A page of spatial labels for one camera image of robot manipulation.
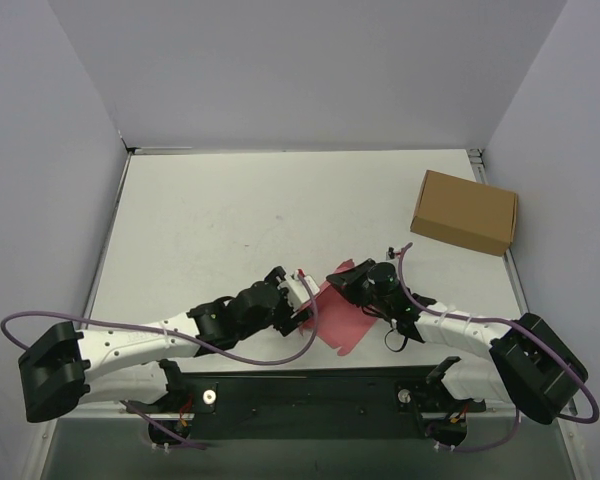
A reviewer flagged pink paper box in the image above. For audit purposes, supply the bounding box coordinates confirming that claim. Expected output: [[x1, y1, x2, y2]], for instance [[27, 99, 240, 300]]
[[317, 281, 377, 356]]

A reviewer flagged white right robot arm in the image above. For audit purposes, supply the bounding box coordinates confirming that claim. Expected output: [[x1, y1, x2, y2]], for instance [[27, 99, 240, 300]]
[[326, 260, 588, 424]]

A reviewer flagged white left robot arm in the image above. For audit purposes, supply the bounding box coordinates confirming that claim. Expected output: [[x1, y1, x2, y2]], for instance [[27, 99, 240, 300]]
[[18, 267, 319, 423]]

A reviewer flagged brown cardboard box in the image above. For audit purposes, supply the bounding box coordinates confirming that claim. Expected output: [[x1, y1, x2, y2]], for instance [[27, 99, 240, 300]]
[[410, 170, 518, 257]]

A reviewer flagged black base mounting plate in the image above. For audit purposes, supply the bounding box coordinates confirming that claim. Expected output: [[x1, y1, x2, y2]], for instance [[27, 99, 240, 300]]
[[127, 361, 486, 445]]

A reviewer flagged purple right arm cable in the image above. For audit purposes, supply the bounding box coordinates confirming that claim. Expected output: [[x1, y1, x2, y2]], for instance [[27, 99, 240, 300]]
[[397, 242, 600, 426]]

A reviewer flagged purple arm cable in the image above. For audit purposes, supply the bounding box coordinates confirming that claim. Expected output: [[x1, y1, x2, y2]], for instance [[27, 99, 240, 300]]
[[0, 272, 321, 366], [397, 242, 600, 426]]

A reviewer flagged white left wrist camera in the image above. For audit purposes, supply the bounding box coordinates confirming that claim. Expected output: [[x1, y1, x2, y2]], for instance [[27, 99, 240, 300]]
[[278, 270, 320, 311]]

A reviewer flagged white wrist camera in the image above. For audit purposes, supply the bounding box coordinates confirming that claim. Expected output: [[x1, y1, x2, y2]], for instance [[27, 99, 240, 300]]
[[386, 247, 402, 260], [278, 270, 320, 311]]

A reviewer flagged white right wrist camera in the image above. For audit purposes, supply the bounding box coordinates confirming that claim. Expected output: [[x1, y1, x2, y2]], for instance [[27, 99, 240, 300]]
[[386, 247, 402, 260]]

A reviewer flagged aluminium frame rail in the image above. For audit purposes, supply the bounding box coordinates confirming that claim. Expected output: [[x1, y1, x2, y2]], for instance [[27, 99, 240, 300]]
[[470, 376, 578, 424]]

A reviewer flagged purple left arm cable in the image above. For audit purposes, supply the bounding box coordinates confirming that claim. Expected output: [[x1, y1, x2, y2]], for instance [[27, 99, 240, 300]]
[[0, 272, 321, 366]]

